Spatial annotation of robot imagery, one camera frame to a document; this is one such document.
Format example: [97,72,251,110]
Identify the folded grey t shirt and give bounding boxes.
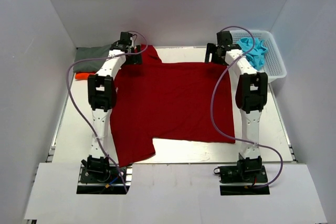
[73,45,111,73]

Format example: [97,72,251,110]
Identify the crumpled cyan t shirt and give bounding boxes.
[236,37,268,70]

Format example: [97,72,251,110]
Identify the folded orange t shirt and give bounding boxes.
[75,72,96,81]

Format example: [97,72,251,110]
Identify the white plastic basket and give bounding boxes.
[228,29,287,83]

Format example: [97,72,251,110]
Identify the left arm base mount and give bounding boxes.
[76,155,132,195]

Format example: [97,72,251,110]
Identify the red t shirt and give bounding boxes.
[110,46,234,166]

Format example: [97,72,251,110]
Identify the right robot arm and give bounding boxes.
[205,31,268,160]

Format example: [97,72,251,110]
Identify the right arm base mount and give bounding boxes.
[214,156,270,196]

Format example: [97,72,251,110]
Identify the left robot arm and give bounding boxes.
[88,31,142,158]

